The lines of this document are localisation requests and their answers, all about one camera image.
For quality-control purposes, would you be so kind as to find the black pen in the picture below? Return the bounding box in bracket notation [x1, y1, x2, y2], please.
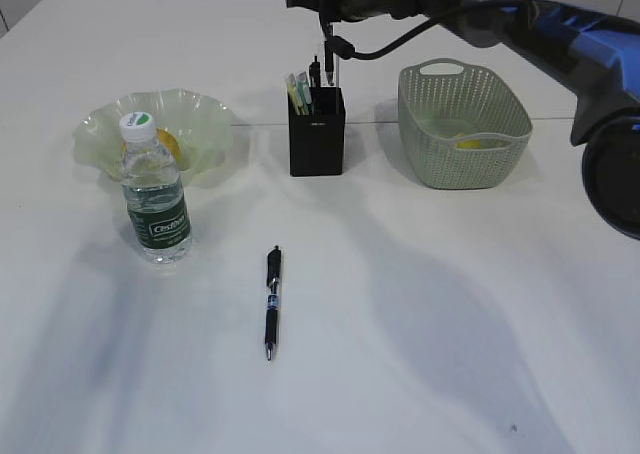
[308, 55, 322, 88]
[264, 246, 282, 362]
[322, 39, 335, 87]

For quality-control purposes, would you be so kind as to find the clear plastic ruler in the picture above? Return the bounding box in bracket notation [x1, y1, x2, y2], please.
[332, 54, 341, 88]

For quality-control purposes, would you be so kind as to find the green utility knife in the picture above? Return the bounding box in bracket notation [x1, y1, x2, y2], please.
[295, 71, 315, 114]

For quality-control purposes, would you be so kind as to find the yellow utility knife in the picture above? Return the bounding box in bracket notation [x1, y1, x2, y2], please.
[284, 74, 305, 115]

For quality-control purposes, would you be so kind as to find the yellow pear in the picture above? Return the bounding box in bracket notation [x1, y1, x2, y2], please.
[121, 129, 184, 170]

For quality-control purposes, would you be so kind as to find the clear water bottle green label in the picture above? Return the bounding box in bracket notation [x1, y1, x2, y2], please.
[119, 111, 192, 264]

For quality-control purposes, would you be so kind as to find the black blue right robot arm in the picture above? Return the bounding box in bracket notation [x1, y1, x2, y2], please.
[285, 0, 639, 238]

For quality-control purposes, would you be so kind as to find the black square pen holder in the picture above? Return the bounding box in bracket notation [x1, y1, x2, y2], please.
[287, 87, 346, 177]

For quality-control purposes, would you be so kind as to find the pale green woven basket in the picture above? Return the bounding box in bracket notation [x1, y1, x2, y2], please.
[397, 58, 533, 190]

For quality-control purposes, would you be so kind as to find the pale green wavy plate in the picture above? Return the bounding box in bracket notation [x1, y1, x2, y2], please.
[73, 88, 235, 185]

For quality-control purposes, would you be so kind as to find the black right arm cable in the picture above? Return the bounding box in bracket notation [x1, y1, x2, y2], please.
[319, 0, 531, 61]

